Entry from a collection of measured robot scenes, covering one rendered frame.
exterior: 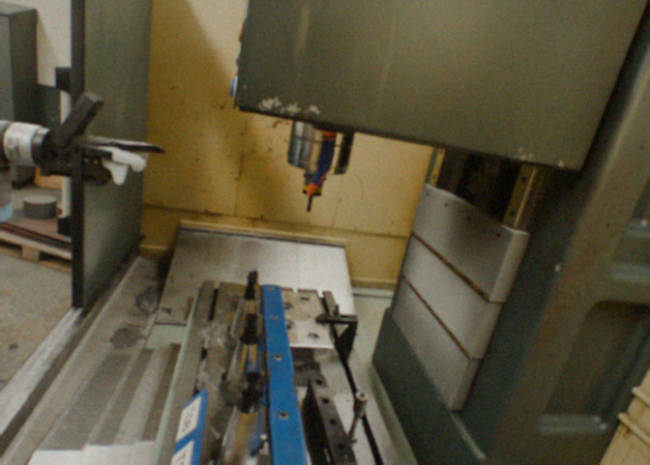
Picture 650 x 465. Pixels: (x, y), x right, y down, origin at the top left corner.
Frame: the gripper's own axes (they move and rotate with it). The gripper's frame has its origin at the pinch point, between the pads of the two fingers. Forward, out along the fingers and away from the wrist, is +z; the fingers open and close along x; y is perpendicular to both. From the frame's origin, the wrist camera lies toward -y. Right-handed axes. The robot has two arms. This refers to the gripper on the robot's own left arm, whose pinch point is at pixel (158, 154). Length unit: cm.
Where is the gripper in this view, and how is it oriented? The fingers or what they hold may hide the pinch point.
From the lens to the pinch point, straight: 81.9
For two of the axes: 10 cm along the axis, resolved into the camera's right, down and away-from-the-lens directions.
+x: 1.7, 3.2, -9.3
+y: -1.9, 9.4, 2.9
